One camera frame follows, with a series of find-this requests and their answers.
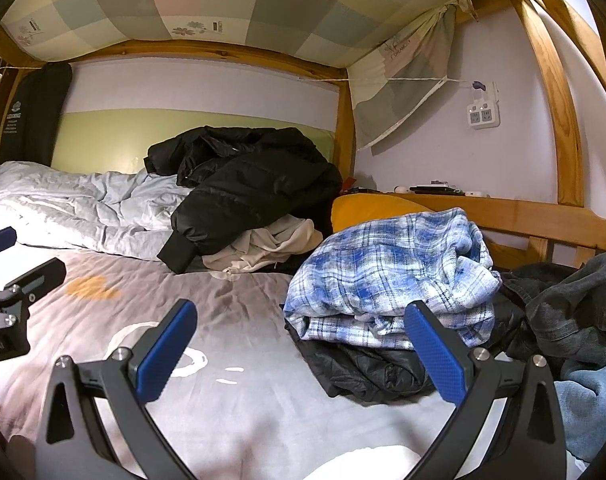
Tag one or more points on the grey crumpled duvet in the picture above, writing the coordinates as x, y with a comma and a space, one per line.
83, 205

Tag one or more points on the black hanging bag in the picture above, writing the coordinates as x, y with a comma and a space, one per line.
33, 115

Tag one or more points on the blue plaid shirt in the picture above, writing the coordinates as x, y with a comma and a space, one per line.
383, 270

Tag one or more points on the black puffer jacket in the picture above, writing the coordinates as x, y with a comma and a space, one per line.
368, 370

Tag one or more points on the white wall power socket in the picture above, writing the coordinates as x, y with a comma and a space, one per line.
483, 112

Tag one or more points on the grey printed bed sheet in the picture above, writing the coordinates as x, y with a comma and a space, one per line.
243, 320

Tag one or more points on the checked upper bunk mattress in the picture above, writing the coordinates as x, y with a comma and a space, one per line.
208, 5

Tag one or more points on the yellow pillow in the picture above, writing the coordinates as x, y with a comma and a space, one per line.
363, 212

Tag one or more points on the light blue towel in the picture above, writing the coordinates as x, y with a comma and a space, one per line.
593, 410

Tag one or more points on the dark grey jeans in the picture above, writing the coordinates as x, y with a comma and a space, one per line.
573, 305

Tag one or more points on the beige cloth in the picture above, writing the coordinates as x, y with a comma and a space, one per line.
268, 247

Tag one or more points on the pale checked curtain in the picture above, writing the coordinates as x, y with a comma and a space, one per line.
408, 85

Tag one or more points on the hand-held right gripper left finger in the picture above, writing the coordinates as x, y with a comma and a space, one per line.
165, 350

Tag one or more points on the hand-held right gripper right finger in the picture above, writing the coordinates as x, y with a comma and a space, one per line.
435, 355

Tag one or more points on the black phone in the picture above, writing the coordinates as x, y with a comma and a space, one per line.
435, 190

